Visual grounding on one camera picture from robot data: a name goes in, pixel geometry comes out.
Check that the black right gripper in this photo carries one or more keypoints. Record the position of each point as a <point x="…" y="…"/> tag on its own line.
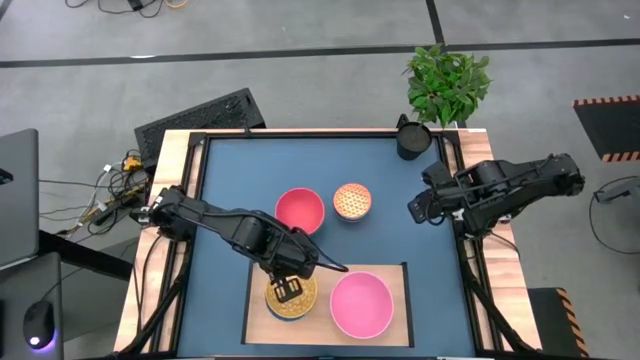
<point x="423" y="210"/>

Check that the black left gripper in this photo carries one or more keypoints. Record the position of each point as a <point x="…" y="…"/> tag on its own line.
<point x="292" y="260"/>

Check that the pink large bowl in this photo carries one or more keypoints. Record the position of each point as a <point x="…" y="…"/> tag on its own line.
<point x="361" y="305"/>

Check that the red large bowl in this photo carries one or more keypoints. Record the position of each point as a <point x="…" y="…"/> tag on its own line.
<point x="299" y="210"/>

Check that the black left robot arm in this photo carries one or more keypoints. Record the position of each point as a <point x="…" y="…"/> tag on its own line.
<point x="210" y="212"/>

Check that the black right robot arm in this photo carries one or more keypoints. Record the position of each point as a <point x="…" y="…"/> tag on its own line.
<point x="525" y="180"/>

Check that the wooden tray board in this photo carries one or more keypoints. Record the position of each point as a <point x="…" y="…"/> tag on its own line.
<point x="310" y="332"/>

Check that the green plant in black pot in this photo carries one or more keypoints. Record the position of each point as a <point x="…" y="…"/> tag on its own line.
<point x="445" y="85"/>

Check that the black mat orange-striped edge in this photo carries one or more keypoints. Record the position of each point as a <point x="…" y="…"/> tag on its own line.
<point x="557" y="320"/>
<point x="607" y="125"/>

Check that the black mesh panel case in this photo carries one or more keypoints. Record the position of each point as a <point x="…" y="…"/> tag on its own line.
<point x="200" y="125"/>

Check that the black power strip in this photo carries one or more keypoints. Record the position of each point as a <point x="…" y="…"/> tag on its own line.
<point x="117" y="207"/>

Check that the grey stand foot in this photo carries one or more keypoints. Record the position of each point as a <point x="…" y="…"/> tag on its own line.
<point x="617" y="192"/>

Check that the yellow connector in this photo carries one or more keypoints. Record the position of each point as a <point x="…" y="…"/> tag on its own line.
<point x="131" y="163"/>

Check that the black computer mouse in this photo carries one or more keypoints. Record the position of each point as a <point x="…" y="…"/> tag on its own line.
<point x="39" y="325"/>

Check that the grey desk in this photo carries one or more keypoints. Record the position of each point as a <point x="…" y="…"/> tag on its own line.
<point x="30" y="280"/>

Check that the grey laptop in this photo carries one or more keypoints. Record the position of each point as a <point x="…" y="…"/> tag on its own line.
<point x="17" y="195"/>

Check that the black power adapter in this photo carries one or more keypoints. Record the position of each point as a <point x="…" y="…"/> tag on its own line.
<point x="135" y="4"/>

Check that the black table border frame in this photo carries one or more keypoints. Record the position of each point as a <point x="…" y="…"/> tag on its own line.
<point x="300" y="135"/>

